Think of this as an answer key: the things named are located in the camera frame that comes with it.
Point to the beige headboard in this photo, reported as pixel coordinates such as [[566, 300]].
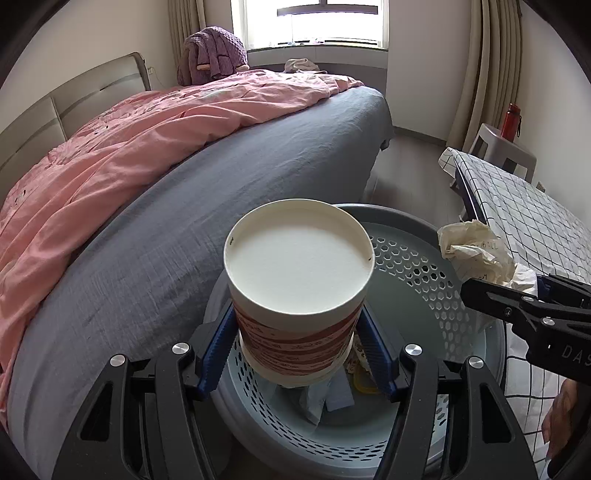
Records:
[[55, 110]]

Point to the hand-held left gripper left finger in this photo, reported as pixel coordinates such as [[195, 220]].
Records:
[[214, 350]]

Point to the purple knitted cloth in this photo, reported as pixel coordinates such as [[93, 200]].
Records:
[[212, 50]]

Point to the beige curtain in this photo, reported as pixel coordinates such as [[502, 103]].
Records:
[[485, 69], [184, 37]]

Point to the white cloth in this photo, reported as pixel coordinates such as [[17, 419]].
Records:
[[300, 65]]

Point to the grey bed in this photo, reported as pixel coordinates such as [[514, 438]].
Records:
[[258, 175]]

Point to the grey window sill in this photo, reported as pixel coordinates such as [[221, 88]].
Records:
[[323, 57]]

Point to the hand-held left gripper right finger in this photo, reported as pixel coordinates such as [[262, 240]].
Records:
[[378, 360]]

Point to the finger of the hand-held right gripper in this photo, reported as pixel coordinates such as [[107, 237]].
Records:
[[568, 293], [498, 300]]

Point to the white paper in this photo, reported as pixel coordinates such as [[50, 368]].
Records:
[[475, 249]]

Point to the pink blanket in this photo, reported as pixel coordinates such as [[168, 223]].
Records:
[[115, 152]]

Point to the white and green packet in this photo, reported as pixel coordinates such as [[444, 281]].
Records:
[[323, 397]]

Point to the checked tablecloth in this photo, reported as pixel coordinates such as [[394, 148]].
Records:
[[517, 194]]

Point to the red bottle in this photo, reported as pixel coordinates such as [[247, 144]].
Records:
[[510, 122]]

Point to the red and white paper cup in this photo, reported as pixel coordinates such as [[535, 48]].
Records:
[[298, 267]]

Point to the grey plastic stool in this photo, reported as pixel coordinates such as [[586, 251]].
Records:
[[494, 147]]

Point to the window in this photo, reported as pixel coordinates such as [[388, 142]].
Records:
[[314, 23]]

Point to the person's right hand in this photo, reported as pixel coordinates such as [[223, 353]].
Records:
[[561, 415]]

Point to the light blue perforated basket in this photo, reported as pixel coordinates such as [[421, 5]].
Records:
[[415, 286]]

